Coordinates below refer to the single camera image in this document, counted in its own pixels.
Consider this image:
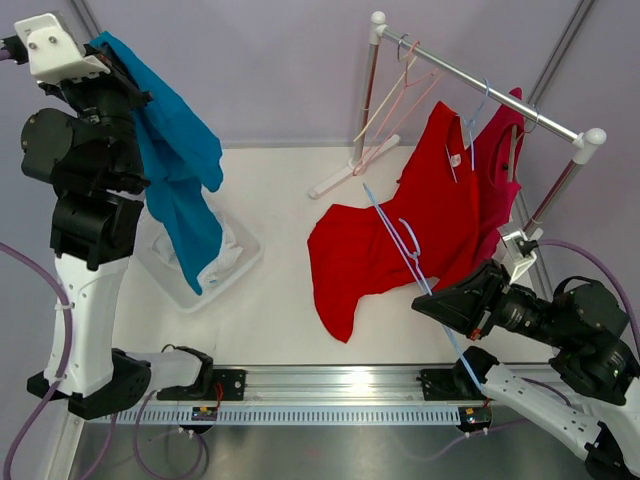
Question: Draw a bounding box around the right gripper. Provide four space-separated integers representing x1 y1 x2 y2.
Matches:
411 256 571 347

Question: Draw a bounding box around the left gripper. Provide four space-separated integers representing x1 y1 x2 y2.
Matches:
36 40 152 186

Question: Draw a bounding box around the light blue wire hanger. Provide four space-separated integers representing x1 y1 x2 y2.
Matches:
362 183 484 394

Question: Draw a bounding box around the red t shirt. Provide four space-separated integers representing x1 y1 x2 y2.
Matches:
307 102 479 343

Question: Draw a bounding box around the blue t shirt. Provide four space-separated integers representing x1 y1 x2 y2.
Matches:
90 31 224 295

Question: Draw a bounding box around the white t shirt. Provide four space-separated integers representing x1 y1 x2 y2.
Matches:
149 210 243 295

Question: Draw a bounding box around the pink wire hanger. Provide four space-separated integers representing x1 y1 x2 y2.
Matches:
352 41 443 176

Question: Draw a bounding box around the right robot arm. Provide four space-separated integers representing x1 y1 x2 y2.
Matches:
412 260 639 479

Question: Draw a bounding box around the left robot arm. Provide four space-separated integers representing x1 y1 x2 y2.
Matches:
21 45 215 420

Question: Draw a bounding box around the magenta t shirt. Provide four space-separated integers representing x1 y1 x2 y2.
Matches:
472 105 524 268

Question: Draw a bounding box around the white clothes rack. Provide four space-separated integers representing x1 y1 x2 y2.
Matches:
308 1 607 234

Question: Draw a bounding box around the white plastic basket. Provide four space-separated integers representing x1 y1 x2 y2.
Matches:
135 210 263 313

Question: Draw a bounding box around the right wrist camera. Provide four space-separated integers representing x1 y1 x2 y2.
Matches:
495 229 538 284

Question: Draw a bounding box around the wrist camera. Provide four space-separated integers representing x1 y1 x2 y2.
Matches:
495 229 538 284
1 12 111 85

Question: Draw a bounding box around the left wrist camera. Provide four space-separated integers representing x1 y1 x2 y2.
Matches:
1 12 111 85

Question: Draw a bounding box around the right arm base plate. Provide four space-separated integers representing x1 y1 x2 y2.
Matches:
416 368 487 401

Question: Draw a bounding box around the aluminium rail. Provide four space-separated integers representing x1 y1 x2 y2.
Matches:
159 364 482 405

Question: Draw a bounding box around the cream wire hanger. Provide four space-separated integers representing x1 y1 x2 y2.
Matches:
352 54 419 144

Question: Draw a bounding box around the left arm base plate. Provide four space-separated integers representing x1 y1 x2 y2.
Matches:
193 368 247 402

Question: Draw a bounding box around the white slotted cable duct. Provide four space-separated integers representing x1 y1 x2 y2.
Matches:
116 405 461 426

